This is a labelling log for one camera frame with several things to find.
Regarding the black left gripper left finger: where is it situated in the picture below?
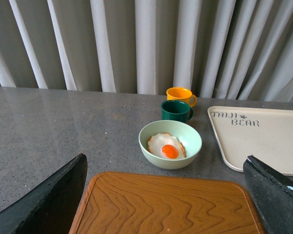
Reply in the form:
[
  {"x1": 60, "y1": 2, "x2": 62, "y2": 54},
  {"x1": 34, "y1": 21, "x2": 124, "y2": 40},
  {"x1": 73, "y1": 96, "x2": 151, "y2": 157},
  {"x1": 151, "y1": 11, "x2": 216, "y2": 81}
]
[{"x1": 0, "y1": 154, "x2": 87, "y2": 234}]

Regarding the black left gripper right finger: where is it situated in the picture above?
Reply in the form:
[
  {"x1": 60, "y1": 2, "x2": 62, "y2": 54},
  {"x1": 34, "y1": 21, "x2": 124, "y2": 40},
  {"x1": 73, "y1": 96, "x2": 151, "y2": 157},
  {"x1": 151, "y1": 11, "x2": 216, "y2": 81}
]
[{"x1": 243, "y1": 156, "x2": 293, "y2": 234}]

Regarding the wooden cutting board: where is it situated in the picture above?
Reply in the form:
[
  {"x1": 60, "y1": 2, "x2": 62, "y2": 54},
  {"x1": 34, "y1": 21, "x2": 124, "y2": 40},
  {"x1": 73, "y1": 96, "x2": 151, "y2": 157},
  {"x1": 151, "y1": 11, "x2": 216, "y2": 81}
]
[{"x1": 70, "y1": 172, "x2": 265, "y2": 234}]

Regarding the cream bear serving tray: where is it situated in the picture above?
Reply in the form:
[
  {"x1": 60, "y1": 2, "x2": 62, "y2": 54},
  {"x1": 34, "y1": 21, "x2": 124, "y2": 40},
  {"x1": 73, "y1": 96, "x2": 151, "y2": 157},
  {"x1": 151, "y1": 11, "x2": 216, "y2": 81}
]
[{"x1": 208, "y1": 106, "x2": 293, "y2": 176}]

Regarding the light green bowl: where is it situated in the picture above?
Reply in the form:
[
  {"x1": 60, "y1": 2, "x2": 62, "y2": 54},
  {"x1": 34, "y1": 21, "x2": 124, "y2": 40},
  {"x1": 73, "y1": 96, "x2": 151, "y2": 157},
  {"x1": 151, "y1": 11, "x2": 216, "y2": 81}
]
[{"x1": 138, "y1": 120, "x2": 202, "y2": 170}]

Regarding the fake fried egg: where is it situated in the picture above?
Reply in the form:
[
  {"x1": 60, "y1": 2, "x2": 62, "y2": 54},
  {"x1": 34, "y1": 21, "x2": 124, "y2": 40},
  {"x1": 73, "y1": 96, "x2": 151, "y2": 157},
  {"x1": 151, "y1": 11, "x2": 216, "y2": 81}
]
[{"x1": 147, "y1": 133, "x2": 187, "y2": 159}]

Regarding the dark green mug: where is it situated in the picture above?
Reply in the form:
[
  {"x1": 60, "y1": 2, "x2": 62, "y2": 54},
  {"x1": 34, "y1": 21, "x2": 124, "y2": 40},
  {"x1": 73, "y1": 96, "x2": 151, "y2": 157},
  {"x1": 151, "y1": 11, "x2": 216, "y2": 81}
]
[{"x1": 161, "y1": 100, "x2": 193, "y2": 123}]

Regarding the yellow mug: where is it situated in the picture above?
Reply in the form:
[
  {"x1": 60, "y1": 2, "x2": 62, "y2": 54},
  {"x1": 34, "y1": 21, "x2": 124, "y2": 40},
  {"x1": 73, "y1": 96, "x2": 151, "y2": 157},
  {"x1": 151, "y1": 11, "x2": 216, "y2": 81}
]
[{"x1": 166, "y1": 87, "x2": 197, "y2": 107}]

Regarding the white pleated curtain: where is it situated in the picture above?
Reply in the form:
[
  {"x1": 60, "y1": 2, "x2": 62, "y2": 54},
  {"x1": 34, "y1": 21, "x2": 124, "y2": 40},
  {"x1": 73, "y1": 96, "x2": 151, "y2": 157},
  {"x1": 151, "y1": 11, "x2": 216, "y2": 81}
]
[{"x1": 0, "y1": 0, "x2": 293, "y2": 102}]

